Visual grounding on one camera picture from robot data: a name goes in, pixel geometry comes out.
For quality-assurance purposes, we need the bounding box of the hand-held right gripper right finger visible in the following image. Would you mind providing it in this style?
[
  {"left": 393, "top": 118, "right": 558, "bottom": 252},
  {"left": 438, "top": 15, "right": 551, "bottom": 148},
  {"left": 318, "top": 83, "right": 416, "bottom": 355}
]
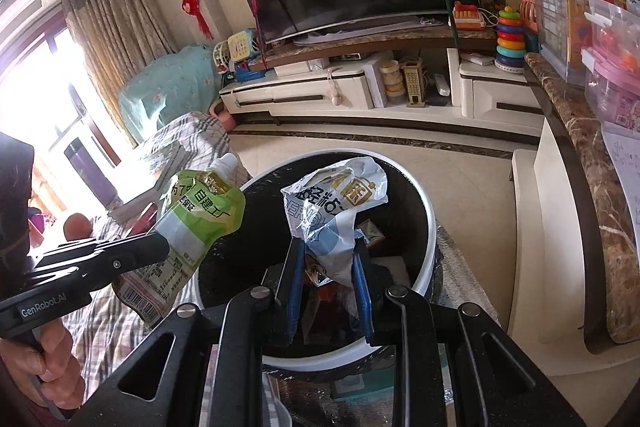
[{"left": 351, "top": 241, "right": 589, "bottom": 427}]

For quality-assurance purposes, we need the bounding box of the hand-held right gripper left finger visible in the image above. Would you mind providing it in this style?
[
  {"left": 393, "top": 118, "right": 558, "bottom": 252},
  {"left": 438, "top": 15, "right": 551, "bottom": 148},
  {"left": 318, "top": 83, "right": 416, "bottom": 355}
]
[{"left": 74, "top": 238, "right": 308, "bottom": 427}]

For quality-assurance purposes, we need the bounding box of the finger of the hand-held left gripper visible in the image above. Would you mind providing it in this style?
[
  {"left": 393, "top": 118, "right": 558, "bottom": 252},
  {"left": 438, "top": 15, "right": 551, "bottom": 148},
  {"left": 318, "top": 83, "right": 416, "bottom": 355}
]
[{"left": 29, "top": 232, "right": 173, "bottom": 298}]

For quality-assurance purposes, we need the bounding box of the orange snack wrapper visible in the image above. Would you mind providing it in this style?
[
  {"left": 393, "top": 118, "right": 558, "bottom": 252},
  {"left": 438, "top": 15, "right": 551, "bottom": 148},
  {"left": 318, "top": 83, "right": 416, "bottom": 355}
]
[{"left": 306, "top": 279, "right": 358, "bottom": 309}]

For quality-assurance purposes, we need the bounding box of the green spout pouch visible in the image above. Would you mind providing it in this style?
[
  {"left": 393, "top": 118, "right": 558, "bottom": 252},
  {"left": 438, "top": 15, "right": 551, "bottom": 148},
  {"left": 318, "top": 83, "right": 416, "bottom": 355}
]
[{"left": 111, "top": 152, "right": 248, "bottom": 331}]

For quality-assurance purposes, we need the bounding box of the black trash bin white rim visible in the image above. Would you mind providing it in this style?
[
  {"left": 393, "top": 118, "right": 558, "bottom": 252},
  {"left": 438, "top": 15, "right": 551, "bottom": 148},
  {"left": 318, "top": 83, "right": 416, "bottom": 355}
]
[{"left": 196, "top": 151, "right": 444, "bottom": 371}]

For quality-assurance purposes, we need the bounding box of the white snack bag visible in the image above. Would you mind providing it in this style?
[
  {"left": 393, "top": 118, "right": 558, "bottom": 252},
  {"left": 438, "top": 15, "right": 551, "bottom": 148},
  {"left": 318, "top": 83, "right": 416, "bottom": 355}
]
[{"left": 280, "top": 155, "right": 389, "bottom": 289}]

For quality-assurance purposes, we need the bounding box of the person's left hand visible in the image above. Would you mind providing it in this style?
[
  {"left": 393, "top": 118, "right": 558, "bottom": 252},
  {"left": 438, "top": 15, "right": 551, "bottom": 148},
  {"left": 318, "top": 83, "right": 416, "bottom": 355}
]
[{"left": 0, "top": 321, "right": 87, "bottom": 411}]

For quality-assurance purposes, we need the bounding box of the plaid blanket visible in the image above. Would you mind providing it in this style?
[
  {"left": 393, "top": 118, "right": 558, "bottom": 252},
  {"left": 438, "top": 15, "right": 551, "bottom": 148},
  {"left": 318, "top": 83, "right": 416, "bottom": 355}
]
[{"left": 62, "top": 111, "right": 254, "bottom": 391}]

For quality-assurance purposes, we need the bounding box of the brown snack packet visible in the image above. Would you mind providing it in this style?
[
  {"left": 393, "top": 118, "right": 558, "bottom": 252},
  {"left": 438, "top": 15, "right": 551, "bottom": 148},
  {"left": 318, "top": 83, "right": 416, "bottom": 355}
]
[{"left": 356, "top": 218, "right": 387, "bottom": 249}]

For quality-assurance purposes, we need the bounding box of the dark purple container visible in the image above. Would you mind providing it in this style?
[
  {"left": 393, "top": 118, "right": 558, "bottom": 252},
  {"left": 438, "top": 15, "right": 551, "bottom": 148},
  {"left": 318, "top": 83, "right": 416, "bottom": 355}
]
[{"left": 64, "top": 137, "right": 114, "bottom": 208}]

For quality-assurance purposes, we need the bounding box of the pink plastic basin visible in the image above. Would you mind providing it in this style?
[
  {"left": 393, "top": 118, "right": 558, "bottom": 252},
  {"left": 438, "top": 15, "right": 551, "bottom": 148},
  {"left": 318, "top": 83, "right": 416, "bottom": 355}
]
[{"left": 209, "top": 98, "right": 237, "bottom": 134}]

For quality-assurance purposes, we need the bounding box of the light blue floral cover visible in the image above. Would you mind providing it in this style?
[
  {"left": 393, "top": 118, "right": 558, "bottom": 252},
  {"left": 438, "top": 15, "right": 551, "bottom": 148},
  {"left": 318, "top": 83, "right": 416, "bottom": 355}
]
[{"left": 119, "top": 44, "right": 224, "bottom": 144}]

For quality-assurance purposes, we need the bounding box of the white television cabinet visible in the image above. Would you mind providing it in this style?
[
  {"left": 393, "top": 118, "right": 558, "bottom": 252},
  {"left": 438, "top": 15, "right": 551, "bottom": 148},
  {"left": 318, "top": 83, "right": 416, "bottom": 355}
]
[{"left": 218, "top": 27, "right": 547, "bottom": 138}]

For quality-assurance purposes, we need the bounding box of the wooden hanging pendant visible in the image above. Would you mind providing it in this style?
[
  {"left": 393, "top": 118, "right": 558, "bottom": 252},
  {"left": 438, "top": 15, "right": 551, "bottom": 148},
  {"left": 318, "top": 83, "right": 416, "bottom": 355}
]
[{"left": 327, "top": 69, "right": 344, "bottom": 106}]

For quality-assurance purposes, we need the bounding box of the white upright box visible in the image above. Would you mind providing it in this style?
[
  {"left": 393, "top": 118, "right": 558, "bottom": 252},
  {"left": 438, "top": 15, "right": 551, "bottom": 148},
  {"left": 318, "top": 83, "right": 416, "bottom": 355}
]
[{"left": 362, "top": 56, "right": 389, "bottom": 108}]

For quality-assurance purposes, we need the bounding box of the stack of yellow round tins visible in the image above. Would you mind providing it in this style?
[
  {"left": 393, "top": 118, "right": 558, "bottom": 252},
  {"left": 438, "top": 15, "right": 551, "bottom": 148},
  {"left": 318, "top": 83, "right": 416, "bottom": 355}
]
[{"left": 378, "top": 60, "right": 406, "bottom": 104}]

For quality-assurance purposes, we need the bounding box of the wooden abacus toy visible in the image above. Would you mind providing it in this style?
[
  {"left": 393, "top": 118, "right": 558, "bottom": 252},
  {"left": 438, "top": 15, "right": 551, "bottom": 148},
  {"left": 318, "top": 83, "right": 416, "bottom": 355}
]
[{"left": 402, "top": 60, "right": 427, "bottom": 108}]

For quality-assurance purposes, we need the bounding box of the white toy basket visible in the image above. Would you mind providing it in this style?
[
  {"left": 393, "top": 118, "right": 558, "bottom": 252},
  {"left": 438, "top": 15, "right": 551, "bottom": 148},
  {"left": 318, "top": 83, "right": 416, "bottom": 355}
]
[{"left": 213, "top": 41, "right": 234, "bottom": 74}]

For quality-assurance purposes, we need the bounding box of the blue toy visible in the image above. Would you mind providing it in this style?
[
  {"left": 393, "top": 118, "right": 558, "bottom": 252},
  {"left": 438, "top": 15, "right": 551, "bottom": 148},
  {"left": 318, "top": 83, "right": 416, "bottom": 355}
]
[{"left": 234, "top": 59, "right": 269, "bottom": 84}]

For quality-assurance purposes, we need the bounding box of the beige curtain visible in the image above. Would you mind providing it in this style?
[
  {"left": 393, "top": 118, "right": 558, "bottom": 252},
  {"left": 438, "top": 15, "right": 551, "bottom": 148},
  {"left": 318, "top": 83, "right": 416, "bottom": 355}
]
[{"left": 61, "top": 0, "right": 177, "bottom": 144}]

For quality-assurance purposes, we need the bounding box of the white flat box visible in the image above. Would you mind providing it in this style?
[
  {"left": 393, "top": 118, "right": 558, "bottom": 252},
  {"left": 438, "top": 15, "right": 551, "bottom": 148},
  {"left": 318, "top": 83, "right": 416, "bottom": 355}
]
[{"left": 273, "top": 61, "right": 312, "bottom": 76}]

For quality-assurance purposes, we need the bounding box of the yellow teal toy phone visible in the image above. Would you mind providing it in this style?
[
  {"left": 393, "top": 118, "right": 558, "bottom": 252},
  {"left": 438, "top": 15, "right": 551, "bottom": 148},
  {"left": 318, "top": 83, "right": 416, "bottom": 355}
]
[{"left": 227, "top": 29, "right": 262, "bottom": 64}]

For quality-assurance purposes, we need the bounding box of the white small device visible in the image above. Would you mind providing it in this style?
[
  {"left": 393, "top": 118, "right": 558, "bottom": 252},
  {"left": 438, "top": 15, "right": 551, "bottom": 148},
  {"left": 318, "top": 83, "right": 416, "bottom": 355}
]
[{"left": 459, "top": 52, "right": 494, "bottom": 68}]

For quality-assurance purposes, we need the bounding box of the brown marble table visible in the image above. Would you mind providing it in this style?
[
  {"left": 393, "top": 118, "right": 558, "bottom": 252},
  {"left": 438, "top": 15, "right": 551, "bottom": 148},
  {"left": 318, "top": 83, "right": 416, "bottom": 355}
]
[{"left": 509, "top": 51, "right": 640, "bottom": 358}]

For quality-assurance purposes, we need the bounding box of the pink thin rod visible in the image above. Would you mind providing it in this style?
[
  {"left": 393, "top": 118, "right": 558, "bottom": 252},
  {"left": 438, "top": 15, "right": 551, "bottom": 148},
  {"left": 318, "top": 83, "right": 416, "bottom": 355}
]
[{"left": 242, "top": 0, "right": 267, "bottom": 68}]

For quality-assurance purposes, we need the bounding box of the white paper sheet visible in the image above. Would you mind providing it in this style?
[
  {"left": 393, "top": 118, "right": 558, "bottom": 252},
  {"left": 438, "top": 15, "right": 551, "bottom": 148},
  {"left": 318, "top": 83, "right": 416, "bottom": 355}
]
[{"left": 599, "top": 121, "right": 640, "bottom": 229}]

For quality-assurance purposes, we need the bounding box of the orange toy telephone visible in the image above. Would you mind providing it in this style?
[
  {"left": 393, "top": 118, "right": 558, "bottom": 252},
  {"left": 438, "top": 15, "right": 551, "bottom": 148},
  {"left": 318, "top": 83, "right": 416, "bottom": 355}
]
[{"left": 451, "top": 1, "right": 489, "bottom": 31}]

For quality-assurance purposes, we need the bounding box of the pink plastic toy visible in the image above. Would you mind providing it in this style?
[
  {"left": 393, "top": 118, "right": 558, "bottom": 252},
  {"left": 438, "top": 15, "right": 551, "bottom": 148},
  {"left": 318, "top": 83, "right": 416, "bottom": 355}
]
[{"left": 519, "top": 0, "right": 544, "bottom": 54}]

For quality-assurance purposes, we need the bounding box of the clear plastic drawer box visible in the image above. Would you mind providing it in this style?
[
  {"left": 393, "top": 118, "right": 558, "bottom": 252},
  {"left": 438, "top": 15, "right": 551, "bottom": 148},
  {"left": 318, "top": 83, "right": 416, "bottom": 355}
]
[{"left": 536, "top": 0, "right": 587, "bottom": 84}]

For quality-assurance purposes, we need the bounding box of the clear box pink lid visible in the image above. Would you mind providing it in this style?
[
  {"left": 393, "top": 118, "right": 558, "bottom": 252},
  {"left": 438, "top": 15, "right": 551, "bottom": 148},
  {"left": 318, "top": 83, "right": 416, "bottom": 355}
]
[{"left": 581, "top": 0, "right": 640, "bottom": 128}]

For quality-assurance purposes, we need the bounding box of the rainbow stacking ring toy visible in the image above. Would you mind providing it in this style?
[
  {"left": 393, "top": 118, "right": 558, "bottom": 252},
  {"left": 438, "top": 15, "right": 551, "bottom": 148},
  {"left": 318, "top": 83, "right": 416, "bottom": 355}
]
[{"left": 494, "top": 5, "right": 527, "bottom": 74}]

